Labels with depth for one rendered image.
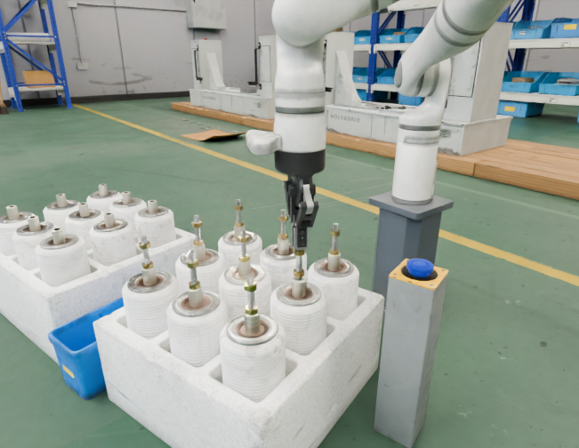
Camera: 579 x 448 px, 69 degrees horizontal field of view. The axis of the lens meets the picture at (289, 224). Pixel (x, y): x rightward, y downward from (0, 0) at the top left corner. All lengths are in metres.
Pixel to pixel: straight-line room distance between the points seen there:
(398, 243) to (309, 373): 0.47
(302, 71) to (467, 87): 2.17
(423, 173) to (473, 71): 1.73
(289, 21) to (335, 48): 2.97
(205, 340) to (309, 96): 0.39
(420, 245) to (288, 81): 0.58
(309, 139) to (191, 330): 0.34
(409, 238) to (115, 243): 0.68
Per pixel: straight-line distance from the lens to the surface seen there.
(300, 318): 0.68
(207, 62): 5.25
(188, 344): 0.69
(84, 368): 0.91
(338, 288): 0.76
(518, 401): 0.99
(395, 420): 0.81
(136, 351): 0.75
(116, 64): 7.16
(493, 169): 2.50
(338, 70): 3.50
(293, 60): 0.62
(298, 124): 0.58
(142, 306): 0.76
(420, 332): 0.68
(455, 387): 0.97
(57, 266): 0.99
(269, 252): 0.85
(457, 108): 2.74
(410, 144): 0.98
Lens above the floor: 0.62
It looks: 22 degrees down
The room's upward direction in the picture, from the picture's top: straight up
